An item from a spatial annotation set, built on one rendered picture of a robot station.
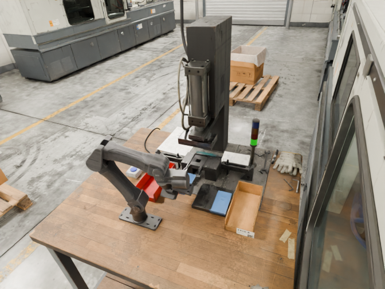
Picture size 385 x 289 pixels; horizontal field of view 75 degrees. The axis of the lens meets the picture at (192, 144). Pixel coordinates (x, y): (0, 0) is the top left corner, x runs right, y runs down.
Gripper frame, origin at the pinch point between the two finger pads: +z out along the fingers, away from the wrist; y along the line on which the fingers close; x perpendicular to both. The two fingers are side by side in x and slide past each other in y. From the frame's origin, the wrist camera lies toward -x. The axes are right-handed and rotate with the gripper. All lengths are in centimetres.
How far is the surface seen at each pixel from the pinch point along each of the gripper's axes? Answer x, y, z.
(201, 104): -3.9, 38.4, -15.1
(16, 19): 461, 254, 136
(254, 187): -32.3, 14.0, 15.3
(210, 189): -11.5, 7.9, 15.4
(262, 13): 100, 780, 545
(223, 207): -20.9, -0.2, 9.9
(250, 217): -33.5, -0.7, 11.5
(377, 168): -54, 0, -68
